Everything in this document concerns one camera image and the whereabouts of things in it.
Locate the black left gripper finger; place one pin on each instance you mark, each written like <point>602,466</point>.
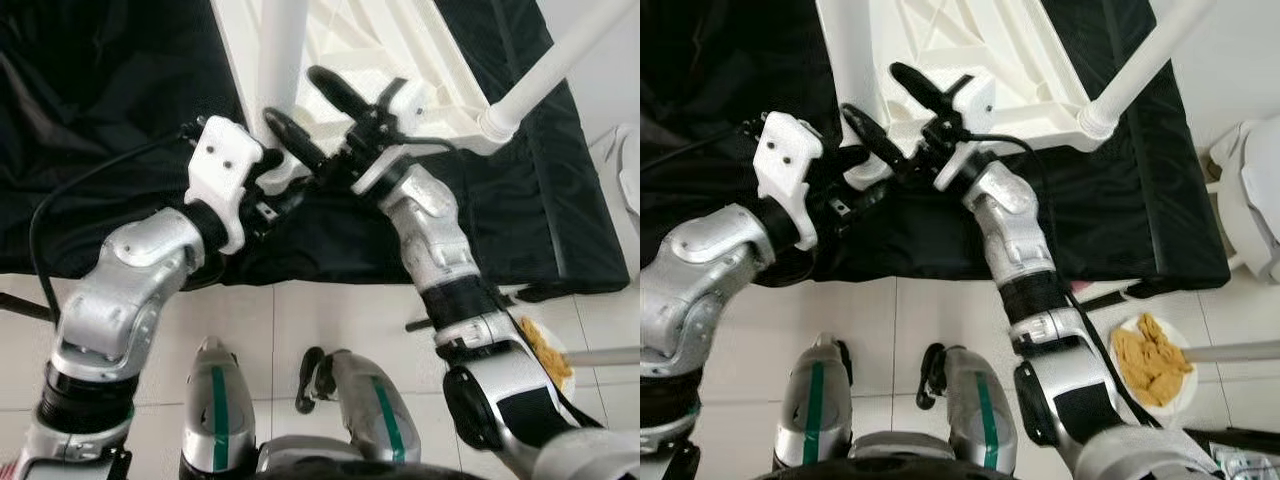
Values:
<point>863,202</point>
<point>848,165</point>
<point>268,165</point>
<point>285,202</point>

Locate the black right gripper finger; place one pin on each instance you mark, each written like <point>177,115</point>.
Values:
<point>295,140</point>
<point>338,92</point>
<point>873,135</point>
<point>920,88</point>

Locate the white plastic table leg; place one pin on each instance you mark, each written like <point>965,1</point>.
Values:
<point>282,60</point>
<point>1150,60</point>
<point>560,60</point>
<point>860,50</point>

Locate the white plastic children table top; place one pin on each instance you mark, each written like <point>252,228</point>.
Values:
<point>1000,50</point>
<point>400,50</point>

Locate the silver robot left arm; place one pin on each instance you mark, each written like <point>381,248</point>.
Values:
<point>700,280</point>
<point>120,290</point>

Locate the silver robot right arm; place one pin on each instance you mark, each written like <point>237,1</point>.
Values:
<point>440,240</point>
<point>1020,240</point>

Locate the black robot left foot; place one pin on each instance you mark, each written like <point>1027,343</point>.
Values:
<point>846,365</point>

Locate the black robot foot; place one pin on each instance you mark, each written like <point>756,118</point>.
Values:
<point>846,365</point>
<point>310,380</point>
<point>930,378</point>

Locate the black table cloth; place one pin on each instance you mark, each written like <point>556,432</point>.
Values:
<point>100,80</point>
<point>720,70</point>

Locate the black robot right foot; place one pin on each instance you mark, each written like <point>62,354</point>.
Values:
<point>930,378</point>
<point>310,380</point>

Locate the black metal table leg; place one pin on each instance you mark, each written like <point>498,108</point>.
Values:
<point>420,324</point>
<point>1110,298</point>
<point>25,308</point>

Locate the silver robot right leg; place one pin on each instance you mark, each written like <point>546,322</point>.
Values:
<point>375,408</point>
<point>980,410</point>

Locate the grey bar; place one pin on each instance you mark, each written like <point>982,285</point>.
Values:
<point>1240,351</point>
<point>605,356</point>

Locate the black robot torso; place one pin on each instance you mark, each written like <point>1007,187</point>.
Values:
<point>340,472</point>
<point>900,472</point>

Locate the yellow crumpled cloth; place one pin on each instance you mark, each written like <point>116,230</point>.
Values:
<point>1150,365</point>
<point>545,350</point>

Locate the white round plate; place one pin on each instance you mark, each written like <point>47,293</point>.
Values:
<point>570,375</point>
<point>1190,380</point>

